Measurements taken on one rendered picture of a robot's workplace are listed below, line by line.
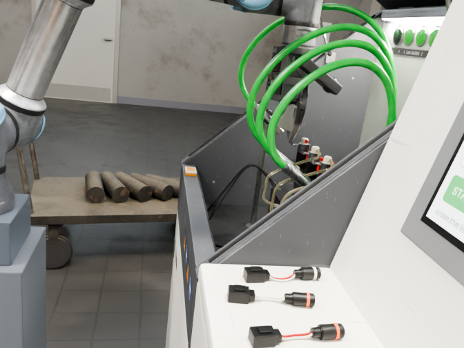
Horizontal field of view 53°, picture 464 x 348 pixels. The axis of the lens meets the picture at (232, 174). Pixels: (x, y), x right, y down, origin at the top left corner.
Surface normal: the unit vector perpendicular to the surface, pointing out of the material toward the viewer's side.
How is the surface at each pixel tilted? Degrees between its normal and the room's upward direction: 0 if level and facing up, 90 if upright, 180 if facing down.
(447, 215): 76
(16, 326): 90
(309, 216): 90
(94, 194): 90
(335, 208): 90
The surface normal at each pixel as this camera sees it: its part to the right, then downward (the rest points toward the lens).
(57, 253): 0.32, 0.31
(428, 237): -0.93, -0.29
